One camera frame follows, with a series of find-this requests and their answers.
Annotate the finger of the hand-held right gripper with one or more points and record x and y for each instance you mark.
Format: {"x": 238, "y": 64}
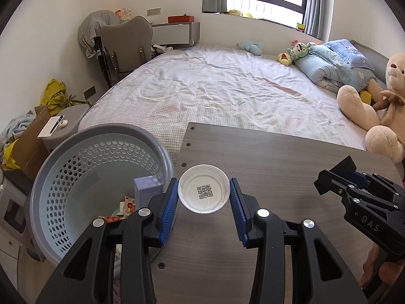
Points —
{"x": 329, "y": 182}
{"x": 346, "y": 166}

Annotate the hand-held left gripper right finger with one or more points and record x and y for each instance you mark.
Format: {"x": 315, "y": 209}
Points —
{"x": 240, "y": 215}

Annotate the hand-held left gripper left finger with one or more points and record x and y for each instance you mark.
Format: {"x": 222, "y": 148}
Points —
{"x": 167, "y": 215}

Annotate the purple cartoon rabbit box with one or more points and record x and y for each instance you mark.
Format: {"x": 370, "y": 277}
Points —
{"x": 145, "y": 190}

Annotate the red white snack wrapper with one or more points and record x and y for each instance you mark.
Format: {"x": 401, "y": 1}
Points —
{"x": 129, "y": 205}

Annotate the white plastic lid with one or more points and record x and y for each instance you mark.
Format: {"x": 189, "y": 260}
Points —
{"x": 193, "y": 180}

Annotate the grey perforated plastic basket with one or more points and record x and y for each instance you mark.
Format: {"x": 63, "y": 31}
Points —
{"x": 79, "y": 171}

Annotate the person's right hand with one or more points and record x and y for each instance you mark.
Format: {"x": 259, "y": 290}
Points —
{"x": 389, "y": 270}

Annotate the large beige teddy bear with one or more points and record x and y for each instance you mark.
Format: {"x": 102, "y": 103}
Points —
{"x": 379, "y": 139}

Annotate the yellow toy block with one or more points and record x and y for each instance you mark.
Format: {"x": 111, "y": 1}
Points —
{"x": 366, "y": 97}

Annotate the rolled light blue quilt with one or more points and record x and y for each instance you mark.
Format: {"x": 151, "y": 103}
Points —
{"x": 326, "y": 72}

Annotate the grey headboard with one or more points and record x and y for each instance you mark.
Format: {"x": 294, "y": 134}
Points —
{"x": 378, "y": 60}

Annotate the blue printed pillow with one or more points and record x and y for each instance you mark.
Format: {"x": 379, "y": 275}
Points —
{"x": 348, "y": 52}

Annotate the yellow red plush toy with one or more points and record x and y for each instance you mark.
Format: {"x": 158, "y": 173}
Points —
{"x": 284, "y": 59}

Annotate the green plush toy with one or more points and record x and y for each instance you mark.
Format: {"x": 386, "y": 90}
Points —
{"x": 299, "y": 50}

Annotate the bed with pale checked sheet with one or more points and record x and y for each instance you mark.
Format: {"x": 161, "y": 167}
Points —
{"x": 205, "y": 88}

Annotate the grey round stool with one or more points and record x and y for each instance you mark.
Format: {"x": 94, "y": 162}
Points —
{"x": 72, "y": 120}

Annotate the black pen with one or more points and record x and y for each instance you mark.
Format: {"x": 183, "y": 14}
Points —
{"x": 56, "y": 124}

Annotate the colourful toy on sill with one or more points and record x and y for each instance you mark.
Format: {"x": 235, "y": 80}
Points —
{"x": 300, "y": 28}

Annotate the white notepad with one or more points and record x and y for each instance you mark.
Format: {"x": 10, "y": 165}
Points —
{"x": 47, "y": 129}

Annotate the light blue plush toy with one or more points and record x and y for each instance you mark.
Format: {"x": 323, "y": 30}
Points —
{"x": 251, "y": 47}

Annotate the cardboard box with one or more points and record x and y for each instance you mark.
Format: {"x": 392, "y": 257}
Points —
{"x": 28, "y": 152}

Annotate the white drawer cabinet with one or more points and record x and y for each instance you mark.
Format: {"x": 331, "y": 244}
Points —
{"x": 12, "y": 228}

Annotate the yellow bag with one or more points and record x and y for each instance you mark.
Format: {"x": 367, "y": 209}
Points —
{"x": 55, "y": 95}

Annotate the yellow cloth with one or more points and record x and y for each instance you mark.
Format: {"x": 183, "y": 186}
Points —
{"x": 11, "y": 155}

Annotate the blue grey blanket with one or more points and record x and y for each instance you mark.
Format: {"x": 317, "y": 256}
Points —
{"x": 15, "y": 129}

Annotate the grey chair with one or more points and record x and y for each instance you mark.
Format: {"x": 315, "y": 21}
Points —
{"x": 126, "y": 44}

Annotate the yellow plush on sill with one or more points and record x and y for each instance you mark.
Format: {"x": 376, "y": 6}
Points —
{"x": 235, "y": 12}

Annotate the red box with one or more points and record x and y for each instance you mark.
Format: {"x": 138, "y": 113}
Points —
{"x": 180, "y": 19}

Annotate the grey clothes on chair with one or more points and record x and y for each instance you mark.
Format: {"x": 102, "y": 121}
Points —
{"x": 91, "y": 28}

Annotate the floral pink box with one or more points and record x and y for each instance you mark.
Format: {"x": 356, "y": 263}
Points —
{"x": 122, "y": 15}

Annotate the black wall socket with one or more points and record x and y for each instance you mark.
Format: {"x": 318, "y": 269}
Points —
{"x": 90, "y": 92}

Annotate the white wall power outlet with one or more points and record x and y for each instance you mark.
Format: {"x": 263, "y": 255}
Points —
{"x": 153, "y": 11}

